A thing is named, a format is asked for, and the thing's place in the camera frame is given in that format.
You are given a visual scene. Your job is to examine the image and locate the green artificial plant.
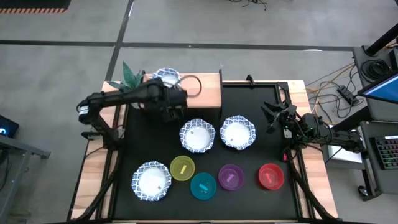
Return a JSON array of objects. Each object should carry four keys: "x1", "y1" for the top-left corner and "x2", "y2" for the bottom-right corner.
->
[{"x1": 107, "y1": 60, "x2": 146, "y2": 91}]

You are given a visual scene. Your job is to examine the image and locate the black floor cable bundle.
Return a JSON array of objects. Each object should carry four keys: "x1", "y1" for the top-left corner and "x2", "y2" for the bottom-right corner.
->
[{"x1": 228, "y1": 0, "x2": 269, "y2": 11}]

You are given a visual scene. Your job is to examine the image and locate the backlit keyboard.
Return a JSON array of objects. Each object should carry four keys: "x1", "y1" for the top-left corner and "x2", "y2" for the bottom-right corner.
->
[{"x1": 373, "y1": 134, "x2": 398, "y2": 171}]

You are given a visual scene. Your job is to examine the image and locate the wooden shelf with black ends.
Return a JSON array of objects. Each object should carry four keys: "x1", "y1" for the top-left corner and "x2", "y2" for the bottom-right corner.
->
[{"x1": 142, "y1": 70, "x2": 224, "y2": 110}]

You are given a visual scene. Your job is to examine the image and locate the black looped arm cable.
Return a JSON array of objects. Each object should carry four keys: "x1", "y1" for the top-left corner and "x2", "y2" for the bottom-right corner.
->
[{"x1": 179, "y1": 74, "x2": 203, "y2": 98}]

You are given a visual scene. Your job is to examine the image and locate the black power strip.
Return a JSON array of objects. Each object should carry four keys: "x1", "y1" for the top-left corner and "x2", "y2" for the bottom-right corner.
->
[{"x1": 336, "y1": 85, "x2": 359, "y2": 106}]

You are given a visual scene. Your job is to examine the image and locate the white box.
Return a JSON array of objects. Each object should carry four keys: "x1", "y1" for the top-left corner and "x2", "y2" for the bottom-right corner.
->
[{"x1": 325, "y1": 144, "x2": 364, "y2": 165}]

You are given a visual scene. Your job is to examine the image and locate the coiled black cable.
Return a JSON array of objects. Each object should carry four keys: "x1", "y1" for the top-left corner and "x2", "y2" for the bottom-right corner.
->
[{"x1": 360, "y1": 58, "x2": 392, "y2": 82}]

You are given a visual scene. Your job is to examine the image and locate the computer monitor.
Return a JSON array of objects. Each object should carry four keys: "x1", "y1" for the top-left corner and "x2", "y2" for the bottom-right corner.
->
[{"x1": 357, "y1": 72, "x2": 398, "y2": 105}]

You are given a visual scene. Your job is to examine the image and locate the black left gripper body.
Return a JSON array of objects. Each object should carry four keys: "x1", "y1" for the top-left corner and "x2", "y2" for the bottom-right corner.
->
[{"x1": 159, "y1": 88, "x2": 188, "y2": 115}]

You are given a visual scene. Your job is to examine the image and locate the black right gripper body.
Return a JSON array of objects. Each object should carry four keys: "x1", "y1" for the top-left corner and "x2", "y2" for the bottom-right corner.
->
[{"x1": 277, "y1": 104, "x2": 300, "y2": 132}]

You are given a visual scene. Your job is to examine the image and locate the black pole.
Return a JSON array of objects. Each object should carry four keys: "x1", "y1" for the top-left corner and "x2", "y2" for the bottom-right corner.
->
[{"x1": 364, "y1": 22, "x2": 398, "y2": 57}]

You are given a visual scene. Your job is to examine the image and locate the blue white patterned bowl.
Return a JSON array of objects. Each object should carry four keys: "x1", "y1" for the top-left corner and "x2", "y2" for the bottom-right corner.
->
[
  {"x1": 219, "y1": 114, "x2": 257, "y2": 151},
  {"x1": 178, "y1": 118, "x2": 216, "y2": 154},
  {"x1": 131, "y1": 160, "x2": 173, "y2": 202},
  {"x1": 151, "y1": 67, "x2": 182, "y2": 89}
]

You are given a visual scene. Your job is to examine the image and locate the red translucent plastic bowl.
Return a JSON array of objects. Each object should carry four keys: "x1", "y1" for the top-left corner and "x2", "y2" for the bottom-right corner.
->
[{"x1": 257, "y1": 162, "x2": 285, "y2": 191}]

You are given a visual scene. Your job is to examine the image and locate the yellow translucent plastic bowl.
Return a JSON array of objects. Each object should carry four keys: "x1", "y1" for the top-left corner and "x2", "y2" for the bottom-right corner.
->
[{"x1": 169, "y1": 155, "x2": 197, "y2": 182}]

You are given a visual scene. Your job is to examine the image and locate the grey equipment cart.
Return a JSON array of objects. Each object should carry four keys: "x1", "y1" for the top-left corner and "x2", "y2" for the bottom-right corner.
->
[{"x1": 323, "y1": 45, "x2": 398, "y2": 202}]

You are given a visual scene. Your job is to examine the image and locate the black table mat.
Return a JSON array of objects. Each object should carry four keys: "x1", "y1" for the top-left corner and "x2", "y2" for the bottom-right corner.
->
[{"x1": 113, "y1": 83, "x2": 300, "y2": 220}]

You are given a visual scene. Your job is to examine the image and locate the purple translucent plastic bowl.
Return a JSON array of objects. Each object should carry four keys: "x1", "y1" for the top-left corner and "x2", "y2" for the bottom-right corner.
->
[{"x1": 217, "y1": 164, "x2": 245, "y2": 192}]

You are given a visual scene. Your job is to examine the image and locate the black hazard-striped floor mat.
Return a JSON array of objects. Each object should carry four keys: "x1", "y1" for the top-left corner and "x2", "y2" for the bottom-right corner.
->
[{"x1": 0, "y1": 0, "x2": 72, "y2": 14}]

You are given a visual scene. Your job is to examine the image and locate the grey metal desk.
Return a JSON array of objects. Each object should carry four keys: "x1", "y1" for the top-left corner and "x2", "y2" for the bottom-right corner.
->
[{"x1": 0, "y1": 133, "x2": 52, "y2": 224}]

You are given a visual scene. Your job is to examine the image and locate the black metal table frame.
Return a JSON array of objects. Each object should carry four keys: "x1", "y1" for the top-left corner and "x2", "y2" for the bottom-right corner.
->
[{"x1": 67, "y1": 73, "x2": 337, "y2": 224}]

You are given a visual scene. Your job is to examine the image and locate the teal translucent plastic bowl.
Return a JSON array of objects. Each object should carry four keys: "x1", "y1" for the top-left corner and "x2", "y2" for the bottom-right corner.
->
[{"x1": 190, "y1": 172, "x2": 218, "y2": 201}]

